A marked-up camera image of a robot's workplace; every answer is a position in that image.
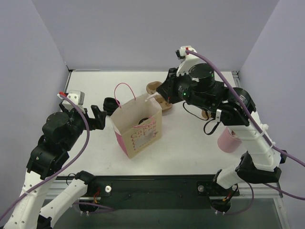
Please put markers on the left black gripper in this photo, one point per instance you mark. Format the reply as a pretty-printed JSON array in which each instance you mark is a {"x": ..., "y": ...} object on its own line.
[{"x": 84, "y": 118}]

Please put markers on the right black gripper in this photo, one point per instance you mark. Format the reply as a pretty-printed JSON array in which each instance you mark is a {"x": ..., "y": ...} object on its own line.
[{"x": 171, "y": 83}]

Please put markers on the white straw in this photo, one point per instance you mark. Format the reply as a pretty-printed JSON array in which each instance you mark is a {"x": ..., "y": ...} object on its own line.
[{"x": 151, "y": 96}]

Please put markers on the cream and pink paper bag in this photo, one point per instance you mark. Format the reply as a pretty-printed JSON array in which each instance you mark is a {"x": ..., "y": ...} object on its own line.
[{"x": 137, "y": 124}]

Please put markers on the black cup lid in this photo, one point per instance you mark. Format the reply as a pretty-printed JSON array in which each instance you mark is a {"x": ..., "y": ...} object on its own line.
[{"x": 142, "y": 120}]

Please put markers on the stack of brown paper cups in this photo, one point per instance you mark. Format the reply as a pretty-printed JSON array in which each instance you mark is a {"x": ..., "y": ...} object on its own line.
[{"x": 206, "y": 114}]

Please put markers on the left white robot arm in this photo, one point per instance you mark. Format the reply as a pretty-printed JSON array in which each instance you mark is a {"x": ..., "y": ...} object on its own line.
[{"x": 47, "y": 159}]

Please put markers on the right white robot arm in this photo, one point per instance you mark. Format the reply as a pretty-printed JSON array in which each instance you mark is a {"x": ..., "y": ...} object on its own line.
[{"x": 234, "y": 109}]

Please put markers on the brown pulp cup carrier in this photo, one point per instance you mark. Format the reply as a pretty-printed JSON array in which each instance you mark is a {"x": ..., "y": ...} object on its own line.
[{"x": 151, "y": 89}]

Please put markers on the stack of black lids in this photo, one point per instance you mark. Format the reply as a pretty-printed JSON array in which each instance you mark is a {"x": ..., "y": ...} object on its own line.
[{"x": 110, "y": 105}]

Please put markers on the pink cup with straws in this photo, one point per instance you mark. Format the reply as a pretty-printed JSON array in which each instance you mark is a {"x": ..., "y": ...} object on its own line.
[{"x": 228, "y": 141}]

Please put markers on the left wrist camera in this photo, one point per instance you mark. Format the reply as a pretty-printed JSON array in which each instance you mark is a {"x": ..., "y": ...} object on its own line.
[{"x": 77, "y": 97}]

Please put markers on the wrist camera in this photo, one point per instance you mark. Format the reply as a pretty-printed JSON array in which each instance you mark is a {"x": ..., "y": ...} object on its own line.
[
  {"x": 187, "y": 60},
  {"x": 77, "y": 97}
]

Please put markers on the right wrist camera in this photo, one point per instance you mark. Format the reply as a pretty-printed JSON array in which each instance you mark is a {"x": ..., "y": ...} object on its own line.
[{"x": 187, "y": 60}]

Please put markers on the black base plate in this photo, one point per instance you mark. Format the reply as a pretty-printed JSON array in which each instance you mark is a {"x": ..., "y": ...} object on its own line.
[{"x": 157, "y": 192}]

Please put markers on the aluminium frame rail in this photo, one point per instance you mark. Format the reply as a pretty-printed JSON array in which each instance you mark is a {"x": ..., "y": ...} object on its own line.
[{"x": 260, "y": 190}]

